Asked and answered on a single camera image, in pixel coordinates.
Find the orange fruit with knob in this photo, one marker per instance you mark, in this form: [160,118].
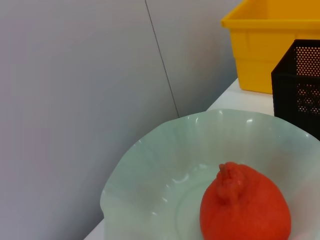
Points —
[245,207]

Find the yellow plastic storage bin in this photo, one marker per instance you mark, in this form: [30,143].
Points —
[260,50]

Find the pale green wavy fruit bowl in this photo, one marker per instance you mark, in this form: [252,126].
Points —
[160,175]

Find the black mesh pen holder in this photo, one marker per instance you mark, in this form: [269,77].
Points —
[287,95]

